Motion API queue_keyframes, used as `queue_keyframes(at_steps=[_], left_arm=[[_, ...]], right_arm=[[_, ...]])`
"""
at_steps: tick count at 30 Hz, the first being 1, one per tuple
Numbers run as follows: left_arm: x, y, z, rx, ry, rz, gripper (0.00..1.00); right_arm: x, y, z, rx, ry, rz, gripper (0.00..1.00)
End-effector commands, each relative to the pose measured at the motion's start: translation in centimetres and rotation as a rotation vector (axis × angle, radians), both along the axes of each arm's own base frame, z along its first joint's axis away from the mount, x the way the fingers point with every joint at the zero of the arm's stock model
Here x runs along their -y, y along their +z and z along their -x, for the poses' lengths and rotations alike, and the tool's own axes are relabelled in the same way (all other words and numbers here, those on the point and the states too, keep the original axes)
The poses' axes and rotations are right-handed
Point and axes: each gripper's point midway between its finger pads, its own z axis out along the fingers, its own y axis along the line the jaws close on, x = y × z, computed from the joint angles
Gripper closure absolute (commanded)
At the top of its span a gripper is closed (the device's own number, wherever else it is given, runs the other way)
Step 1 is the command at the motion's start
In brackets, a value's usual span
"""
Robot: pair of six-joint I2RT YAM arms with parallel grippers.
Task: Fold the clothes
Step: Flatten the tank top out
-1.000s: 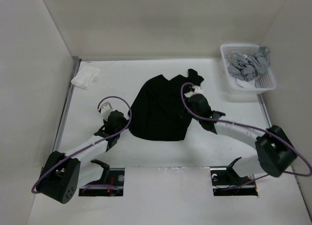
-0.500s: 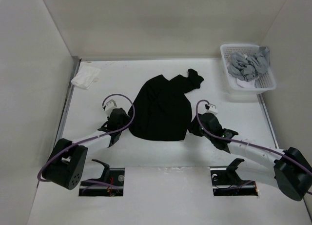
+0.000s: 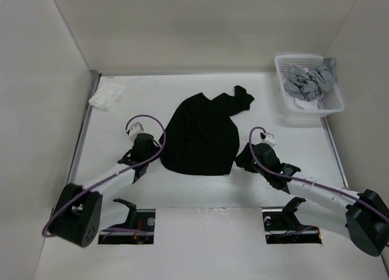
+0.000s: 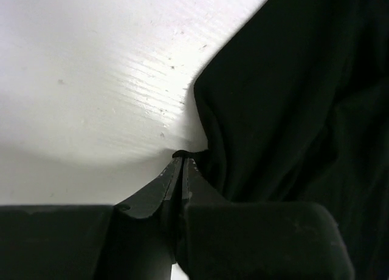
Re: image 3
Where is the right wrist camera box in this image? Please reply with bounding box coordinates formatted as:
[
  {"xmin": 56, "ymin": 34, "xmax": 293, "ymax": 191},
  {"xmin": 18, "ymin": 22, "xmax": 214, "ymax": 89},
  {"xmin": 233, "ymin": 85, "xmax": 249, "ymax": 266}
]
[{"xmin": 260, "ymin": 132, "xmax": 275, "ymax": 147}]

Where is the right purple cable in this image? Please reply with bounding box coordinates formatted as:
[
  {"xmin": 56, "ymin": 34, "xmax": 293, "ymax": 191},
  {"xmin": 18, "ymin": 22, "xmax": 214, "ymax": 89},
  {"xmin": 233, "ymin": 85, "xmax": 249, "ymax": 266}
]
[{"xmin": 249, "ymin": 126, "xmax": 389, "ymax": 225}]

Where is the folded white tank top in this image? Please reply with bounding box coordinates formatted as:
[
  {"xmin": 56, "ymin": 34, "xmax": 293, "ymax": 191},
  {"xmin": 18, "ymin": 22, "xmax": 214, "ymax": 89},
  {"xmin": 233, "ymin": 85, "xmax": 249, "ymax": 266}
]
[{"xmin": 88, "ymin": 81, "xmax": 126, "ymax": 112}]

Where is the white plastic basket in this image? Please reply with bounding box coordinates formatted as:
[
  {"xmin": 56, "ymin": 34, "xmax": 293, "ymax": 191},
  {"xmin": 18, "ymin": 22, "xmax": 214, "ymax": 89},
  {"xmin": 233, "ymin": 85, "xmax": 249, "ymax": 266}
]
[{"xmin": 274, "ymin": 54, "xmax": 345, "ymax": 118}]

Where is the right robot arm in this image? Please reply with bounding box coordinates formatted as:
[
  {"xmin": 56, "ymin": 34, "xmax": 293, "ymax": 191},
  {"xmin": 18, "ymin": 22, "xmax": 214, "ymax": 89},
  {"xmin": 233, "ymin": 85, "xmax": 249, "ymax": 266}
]
[{"xmin": 235, "ymin": 143, "xmax": 388, "ymax": 257}]

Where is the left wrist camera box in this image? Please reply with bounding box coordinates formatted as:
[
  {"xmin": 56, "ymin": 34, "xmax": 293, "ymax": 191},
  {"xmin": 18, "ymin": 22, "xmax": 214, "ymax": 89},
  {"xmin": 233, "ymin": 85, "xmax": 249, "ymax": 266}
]
[{"xmin": 125, "ymin": 121, "xmax": 144, "ymax": 141}]

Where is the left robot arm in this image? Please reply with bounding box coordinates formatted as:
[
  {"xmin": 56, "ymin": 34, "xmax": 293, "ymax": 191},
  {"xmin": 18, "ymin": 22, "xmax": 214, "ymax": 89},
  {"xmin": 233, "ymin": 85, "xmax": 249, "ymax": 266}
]
[{"xmin": 43, "ymin": 133, "xmax": 160, "ymax": 248}]

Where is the white garment in basket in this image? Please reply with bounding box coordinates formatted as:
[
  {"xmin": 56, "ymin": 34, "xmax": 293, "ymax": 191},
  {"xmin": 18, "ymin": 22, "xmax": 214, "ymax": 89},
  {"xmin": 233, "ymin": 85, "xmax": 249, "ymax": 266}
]
[{"xmin": 294, "ymin": 98, "xmax": 318, "ymax": 111}]

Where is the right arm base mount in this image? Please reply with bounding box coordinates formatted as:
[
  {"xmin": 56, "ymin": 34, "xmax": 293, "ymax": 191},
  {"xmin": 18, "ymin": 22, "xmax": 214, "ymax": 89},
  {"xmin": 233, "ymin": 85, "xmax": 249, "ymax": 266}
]
[{"xmin": 262, "ymin": 197, "xmax": 322, "ymax": 244}]

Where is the grey tank top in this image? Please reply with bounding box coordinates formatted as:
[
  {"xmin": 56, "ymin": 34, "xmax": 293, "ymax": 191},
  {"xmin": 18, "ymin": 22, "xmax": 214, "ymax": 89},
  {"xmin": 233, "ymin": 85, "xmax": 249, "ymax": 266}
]
[{"xmin": 283, "ymin": 58, "xmax": 337, "ymax": 101}]

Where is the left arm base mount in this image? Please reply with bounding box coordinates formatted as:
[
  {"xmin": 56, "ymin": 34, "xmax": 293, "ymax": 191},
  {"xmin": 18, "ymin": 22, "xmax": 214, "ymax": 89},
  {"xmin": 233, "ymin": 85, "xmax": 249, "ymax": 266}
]
[{"xmin": 98, "ymin": 198, "xmax": 156, "ymax": 245}]

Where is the black tank top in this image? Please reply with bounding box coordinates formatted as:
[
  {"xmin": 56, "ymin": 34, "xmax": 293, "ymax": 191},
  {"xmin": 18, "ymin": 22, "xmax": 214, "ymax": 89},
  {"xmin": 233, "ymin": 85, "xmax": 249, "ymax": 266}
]
[{"xmin": 160, "ymin": 86, "xmax": 255, "ymax": 176}]

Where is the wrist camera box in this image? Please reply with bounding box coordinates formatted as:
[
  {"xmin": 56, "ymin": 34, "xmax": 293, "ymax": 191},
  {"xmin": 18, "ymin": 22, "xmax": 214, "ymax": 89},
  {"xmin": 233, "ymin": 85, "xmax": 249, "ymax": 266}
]
[
  {"xmin": 125, "ymin": 121, "xmax": 144, "ymax": 141},
  {"xmin": 260, "ymin": 132, "xmax": 275, "ymax": 147}
]

